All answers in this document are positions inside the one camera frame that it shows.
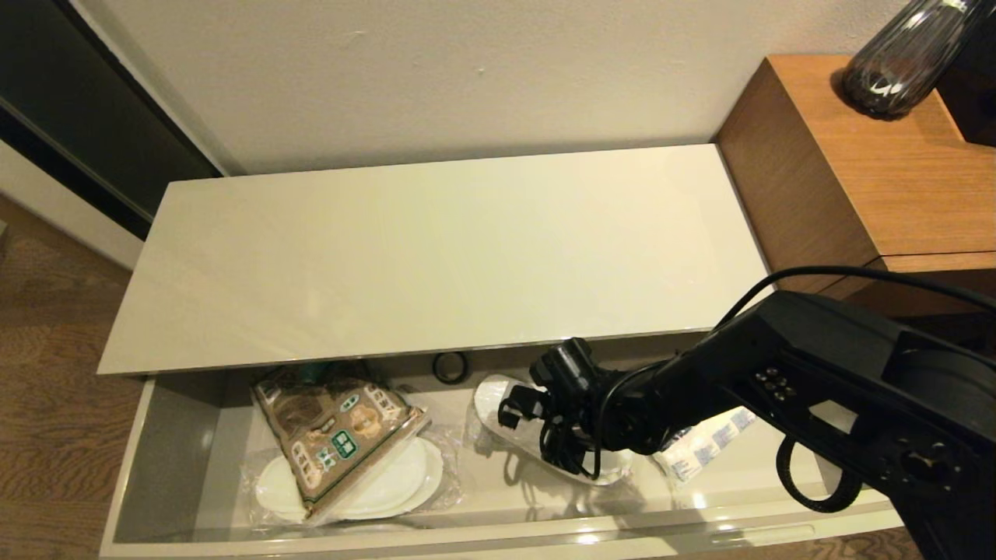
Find white slippers with paper tag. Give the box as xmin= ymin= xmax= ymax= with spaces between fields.
xmin=471 ymin=375 xmax=635 ymax=487

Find black tape roll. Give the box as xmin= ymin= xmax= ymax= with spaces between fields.
xmin=433 ymin=351 xmax=470 ymax=384

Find white tissue pack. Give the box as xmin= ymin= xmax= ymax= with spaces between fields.
xmin=654 ymin=404 xmax=759 ymax=487

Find green label snack bag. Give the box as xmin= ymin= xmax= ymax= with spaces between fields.
xmin=251 ymin=366 xmax=431 ymax=520

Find cream white drawer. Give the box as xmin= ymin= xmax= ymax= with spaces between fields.
xmin=97 ymin=323 xmax=907 ymax=560

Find white slippers in crinkled wrap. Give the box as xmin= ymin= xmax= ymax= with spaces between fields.
xmin=247 ymin=432 xmax=461 ymax=526

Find wooden side cabinet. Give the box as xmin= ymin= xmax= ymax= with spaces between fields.
xmin=714 ymin=54 xmax=996 ymax=320

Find dark glass vase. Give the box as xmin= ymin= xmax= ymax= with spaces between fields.
xmin=839 ymin=0 xmax=973 ymax=120

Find black box on desk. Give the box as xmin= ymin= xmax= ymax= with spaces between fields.
xmin=934 ymin=0 xmax=996 ymax=147

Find dark sliding door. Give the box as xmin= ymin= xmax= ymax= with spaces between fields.
xmin=0 ymin=0 xmax=223 ymax=242

